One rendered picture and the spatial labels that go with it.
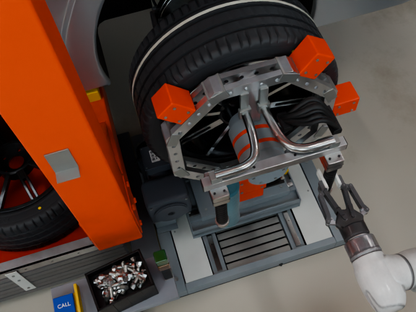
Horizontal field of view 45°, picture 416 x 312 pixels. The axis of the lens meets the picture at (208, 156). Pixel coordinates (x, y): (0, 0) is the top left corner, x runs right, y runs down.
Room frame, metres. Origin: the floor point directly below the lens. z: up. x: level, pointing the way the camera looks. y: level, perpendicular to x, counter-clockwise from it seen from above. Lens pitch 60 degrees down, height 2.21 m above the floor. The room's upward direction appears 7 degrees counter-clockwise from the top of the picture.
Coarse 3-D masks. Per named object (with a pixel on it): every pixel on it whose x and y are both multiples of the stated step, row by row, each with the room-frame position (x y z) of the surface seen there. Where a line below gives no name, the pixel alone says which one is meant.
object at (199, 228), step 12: (288, 180) 1.01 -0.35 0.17; (192, 192) 1.02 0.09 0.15; (192, 204) 0.96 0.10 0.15; (264, 204) 0.91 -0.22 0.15; (276, 204) 0.91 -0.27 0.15; (288, 204) 0.90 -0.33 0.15; (192, 216) 0.89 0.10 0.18; (240, 216) 0.87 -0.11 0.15; (252, 216) 0.87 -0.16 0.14; (264, 216) 0.88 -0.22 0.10; (192, 228) 0.83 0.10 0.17; (204, 228) 0.83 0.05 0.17; (216, 228) 0.83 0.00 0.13
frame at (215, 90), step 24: (240, 72) 0.88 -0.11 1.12; (264, 72) 0.89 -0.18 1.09; (288, 72) 0.86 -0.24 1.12; (192, 96) 0.86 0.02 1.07; (216, 96) 0.82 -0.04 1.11; (336, 96) 0.89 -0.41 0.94; (192, 120) 0.81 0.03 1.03; (168, 144) 0.79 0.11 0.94; (192, 168) 0.82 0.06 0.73; (216, 168) 0.86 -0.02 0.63
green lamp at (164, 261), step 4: (156, 252) 0.57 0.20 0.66; (160, 252) 0.56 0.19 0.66; (164, 252) 0.56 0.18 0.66; (156, 256) 0.55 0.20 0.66; (160, 256) 0.55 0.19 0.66; (164, 256) 0.55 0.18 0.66; (156, 260) 0.54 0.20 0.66; (160, 260) 0.54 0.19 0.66; (164, 260) 0.54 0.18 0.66; (156, 264) 0.53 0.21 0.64; (160, 264) 0.53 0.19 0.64; (164, 264) 0.53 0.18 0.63
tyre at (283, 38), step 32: (192, 0) 1.13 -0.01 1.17; (224, 0) 1.10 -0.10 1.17; (288, 0) 1.14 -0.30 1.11; (160, 32) 1.07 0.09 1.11; (192, 32) 1.01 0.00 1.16; (224, 32) 0.98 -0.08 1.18; (256, 32) 0.97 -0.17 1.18; (288, 32) 0.98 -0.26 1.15; (160, 64) 0.96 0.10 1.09; (192, 64) 0.91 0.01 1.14; (224, 64) 0.91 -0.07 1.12; (160, 128) 0.87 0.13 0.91; (224, 160) 0.91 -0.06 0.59
